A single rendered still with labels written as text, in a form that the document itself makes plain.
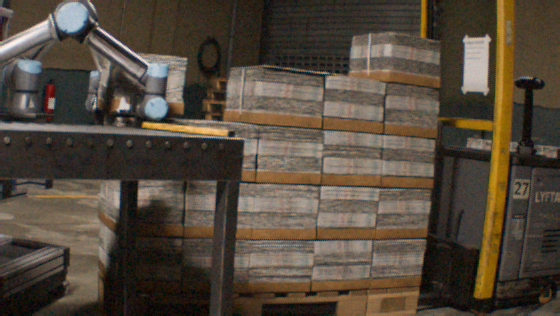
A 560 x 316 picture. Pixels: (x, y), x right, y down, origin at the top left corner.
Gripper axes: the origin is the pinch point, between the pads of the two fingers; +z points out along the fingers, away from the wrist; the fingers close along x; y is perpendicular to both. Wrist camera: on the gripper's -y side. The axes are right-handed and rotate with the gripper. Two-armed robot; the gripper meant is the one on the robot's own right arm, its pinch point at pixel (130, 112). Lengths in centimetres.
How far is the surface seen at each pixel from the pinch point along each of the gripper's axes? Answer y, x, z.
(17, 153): -11, 59, -103
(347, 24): 151, -500, 677
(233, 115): 2, -54, 25
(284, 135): -4, -66, -1
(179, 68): 18.6, -19.0, 2.4
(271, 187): -25, -62, -1
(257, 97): 10, -54, 3
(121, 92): 7.4, 4.0, 3.0
